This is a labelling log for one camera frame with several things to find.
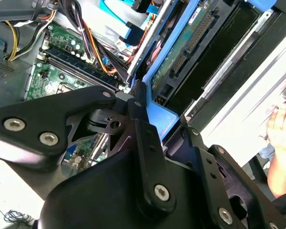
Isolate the person's hand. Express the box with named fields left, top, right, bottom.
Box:
left=259, top=73, right=286, bottom=198

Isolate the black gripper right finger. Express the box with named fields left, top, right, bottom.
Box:
left=163, top=116, right=286, bottom=229

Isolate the hard disk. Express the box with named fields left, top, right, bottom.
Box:
left=131, top=0, right=277, bottom=146

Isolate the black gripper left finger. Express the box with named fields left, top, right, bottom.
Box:
left=0, top=80, right=177, bottom=215

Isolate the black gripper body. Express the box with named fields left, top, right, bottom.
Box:
left=37, top=150, right=214, bottom=229

